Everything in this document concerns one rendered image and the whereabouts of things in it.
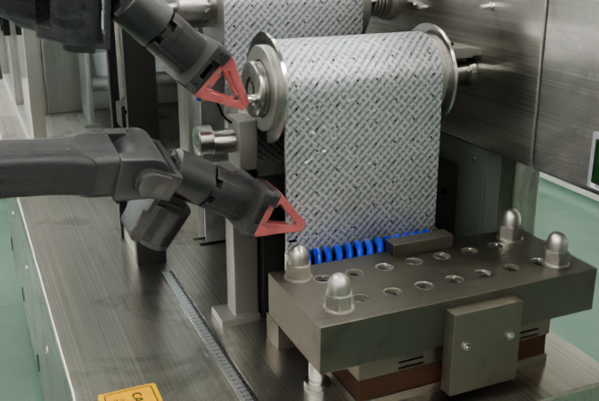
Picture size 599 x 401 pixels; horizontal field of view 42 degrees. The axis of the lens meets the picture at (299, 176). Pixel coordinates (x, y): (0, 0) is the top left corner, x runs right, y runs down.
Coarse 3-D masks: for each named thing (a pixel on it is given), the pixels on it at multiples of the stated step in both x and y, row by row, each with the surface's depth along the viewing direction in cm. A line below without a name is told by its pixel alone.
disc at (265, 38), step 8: (264, 32) 102; (256, 40) 105; (264, 40) 102; (272, 40) 100; (272, 48) 100; (280, 56) 98; (280, 64) 98; (280, 72) 98; (280, 80) 99; (280, 88) 99; (288, 88) 98; (288, 96) 98; (280, 104) 100; (288, 104) 98; (280, 112) 100; (280, 120) 100; (280, 128) 101; (264, 136) 106; (272, 136) 104; (280, 136) 102
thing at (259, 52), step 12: (252, 48) 104; (264, 48) 101; (252, 60) 105; (264, 60) 101; (444, 60) 108; (276, 72) 99; (444, 72) 108; (276, 84) 99; (444, 84) 109; (276, 96) 99; (444, 96) 110; (276, 108) 100; (264, 120) 104; (276, 120) 101
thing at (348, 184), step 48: (288, 144) 101; (336, 144) 104; (384, 144) 107; (432, 144) 110; (288, 192) 103; (336, 192) 106; (384, 192) 109; (432, 192) 112; (288, 240) 105; (336, 240) 108
